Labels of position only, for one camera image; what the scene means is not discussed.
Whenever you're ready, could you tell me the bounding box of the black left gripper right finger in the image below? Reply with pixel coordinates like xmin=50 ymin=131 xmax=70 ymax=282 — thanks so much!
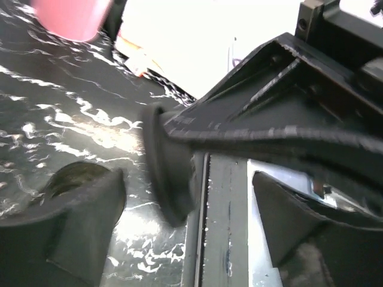
xmin=253 ymin=172 xmax=382 ymax=287

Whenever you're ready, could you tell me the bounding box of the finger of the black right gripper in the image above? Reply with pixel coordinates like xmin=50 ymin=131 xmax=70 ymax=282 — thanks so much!
xmin=163 ymin=33 xmax=382 ymax=167

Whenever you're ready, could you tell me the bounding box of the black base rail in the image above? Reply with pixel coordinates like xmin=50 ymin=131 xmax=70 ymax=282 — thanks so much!
xmin=181 ymin=154 xmax=282 ymax=286

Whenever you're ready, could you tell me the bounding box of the pink straw holder cup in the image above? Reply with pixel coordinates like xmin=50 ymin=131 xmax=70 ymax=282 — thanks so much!
xmin=31 ymin=0 xmax=112 ymax=42

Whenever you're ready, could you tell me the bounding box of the single black cup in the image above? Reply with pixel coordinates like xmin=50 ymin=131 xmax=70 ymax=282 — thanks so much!
xmin=37 ymin=161 xmax=126 ymax=222

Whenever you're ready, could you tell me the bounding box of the single black lid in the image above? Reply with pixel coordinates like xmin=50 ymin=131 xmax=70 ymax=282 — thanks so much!
xmin=141 ymin=103 xmax=196 ymax=227

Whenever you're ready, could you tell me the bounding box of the white folded cloth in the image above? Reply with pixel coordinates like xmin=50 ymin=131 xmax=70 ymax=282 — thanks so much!
xmin=115 ymin=1 xmax=300 ymax=99

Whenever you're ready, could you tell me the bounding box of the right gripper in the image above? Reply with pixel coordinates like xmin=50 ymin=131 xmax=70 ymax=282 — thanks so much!
xmin=295 ymin=1 xmax=382 ymax=78

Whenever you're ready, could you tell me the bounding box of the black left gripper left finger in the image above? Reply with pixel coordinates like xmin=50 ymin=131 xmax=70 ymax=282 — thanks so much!
xmin=1 ymin=169 xmax=125 ymax=286

